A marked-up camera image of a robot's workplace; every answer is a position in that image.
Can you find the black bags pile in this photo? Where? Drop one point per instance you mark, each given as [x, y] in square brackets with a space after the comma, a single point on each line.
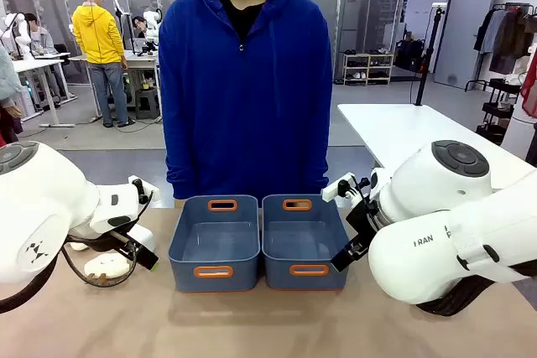
[410, 55]

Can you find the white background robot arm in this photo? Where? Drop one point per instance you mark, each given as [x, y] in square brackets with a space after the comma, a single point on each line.
[21, 35]
[152, 24]

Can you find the red hanging garment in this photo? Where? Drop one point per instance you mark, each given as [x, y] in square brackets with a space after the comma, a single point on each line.
[529, 89]

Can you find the wooden shoe rack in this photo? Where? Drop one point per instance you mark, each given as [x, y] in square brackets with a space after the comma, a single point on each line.
[368, 68]

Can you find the grey step stool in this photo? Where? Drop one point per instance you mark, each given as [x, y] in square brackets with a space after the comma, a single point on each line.
[147, 103]

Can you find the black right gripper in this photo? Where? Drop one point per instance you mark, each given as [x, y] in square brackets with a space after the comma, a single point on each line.
[363, 221]

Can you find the white fluffy plush toy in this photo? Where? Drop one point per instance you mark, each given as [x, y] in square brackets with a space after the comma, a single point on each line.
[107, 265]
[79, 245]

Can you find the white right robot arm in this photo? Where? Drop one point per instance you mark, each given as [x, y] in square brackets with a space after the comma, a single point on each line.
[419, 257]

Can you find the seated person in grey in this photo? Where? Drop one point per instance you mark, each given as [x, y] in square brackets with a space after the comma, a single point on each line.
[40, 37]

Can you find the person in blue hoodie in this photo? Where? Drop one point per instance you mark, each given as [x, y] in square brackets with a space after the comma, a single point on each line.
[243, 102]

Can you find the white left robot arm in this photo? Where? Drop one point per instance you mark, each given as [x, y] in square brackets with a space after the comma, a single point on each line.
[42, 207]

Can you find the black utility cart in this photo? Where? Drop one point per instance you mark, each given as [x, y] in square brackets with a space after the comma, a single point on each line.
[501, 110]

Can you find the seated person with black hair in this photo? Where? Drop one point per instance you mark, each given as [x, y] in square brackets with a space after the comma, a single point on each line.
[139, 26]

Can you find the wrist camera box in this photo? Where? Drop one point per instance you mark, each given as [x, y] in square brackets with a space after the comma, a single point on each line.
[152, 191]
[335, 188]

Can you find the person in yellow hoodie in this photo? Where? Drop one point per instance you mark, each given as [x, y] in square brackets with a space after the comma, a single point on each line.
[98, 35]

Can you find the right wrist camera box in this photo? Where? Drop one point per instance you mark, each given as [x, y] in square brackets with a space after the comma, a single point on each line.
[335, 188]

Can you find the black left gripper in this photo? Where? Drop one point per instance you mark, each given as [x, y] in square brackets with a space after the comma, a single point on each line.
[128, 247]

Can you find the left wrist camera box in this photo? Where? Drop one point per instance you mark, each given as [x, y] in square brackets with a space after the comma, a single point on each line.
[152, 191]

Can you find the clothes rack with garments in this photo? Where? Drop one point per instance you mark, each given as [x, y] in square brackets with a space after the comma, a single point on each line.
[507, 39]

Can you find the black tripod pole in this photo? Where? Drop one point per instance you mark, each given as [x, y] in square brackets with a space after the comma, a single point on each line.
[428, 60]

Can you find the white side table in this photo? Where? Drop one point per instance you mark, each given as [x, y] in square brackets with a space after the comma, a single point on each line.
[398, 131]

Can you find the white office desk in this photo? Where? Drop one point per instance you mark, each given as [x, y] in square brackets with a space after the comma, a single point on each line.
[140, 60]
[38, 65]

